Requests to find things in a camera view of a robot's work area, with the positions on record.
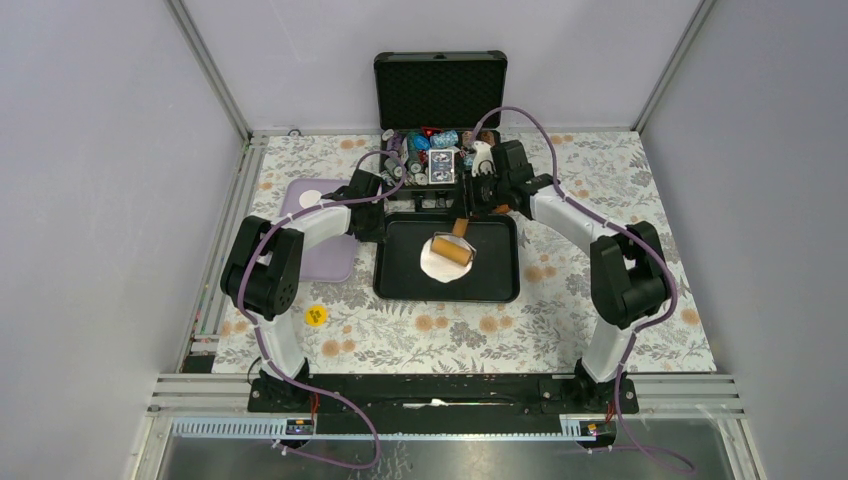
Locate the purple plastic tray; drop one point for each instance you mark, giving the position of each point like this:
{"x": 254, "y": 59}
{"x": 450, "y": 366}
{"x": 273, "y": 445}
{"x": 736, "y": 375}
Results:
{"x": 328, "y": 255}

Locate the black baking tray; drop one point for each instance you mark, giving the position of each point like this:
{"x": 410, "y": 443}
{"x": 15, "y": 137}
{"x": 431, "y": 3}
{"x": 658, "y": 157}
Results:
{"x": 493, "y": 274}

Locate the wooden rolling pin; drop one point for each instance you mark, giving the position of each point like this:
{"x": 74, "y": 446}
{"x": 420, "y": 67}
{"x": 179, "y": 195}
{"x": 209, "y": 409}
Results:
{"x": 452, "y": 245}

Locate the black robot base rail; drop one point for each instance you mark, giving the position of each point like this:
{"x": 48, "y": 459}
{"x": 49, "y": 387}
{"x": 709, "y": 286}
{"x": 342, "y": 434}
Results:
{"x": 537, "y": 393}

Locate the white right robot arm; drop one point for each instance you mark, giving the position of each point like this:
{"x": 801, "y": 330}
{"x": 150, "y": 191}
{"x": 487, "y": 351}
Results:
{"x": 629, "y": 278}

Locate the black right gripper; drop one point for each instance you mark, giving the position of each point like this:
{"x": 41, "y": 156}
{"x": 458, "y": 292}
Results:
{"x": 473, "y": 207}

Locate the blue playing card deck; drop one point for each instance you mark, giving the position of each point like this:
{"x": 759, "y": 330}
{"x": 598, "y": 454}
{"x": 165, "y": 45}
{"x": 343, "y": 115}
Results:
{"x": 441, "y": 167}

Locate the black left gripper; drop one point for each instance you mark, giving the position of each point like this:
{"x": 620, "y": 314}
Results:
{"x": 375, "y": 234}

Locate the yellow round token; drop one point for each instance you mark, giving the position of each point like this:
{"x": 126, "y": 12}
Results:
{"x": 315, "y": 316}

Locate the small white dough piece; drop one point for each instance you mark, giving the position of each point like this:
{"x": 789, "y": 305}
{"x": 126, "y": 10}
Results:
{"x": 309, "y": 198}

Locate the white dough disc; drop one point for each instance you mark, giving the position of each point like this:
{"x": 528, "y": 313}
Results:
{"x": 441, "y": 268}

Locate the black poker chip case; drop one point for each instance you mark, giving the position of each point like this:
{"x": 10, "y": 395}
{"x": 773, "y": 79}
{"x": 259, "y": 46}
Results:
{"x": 426, "y": 94}

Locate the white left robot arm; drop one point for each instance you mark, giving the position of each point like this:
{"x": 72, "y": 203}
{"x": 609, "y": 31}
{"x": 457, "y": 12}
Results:
{"x": 262, "y": 272}

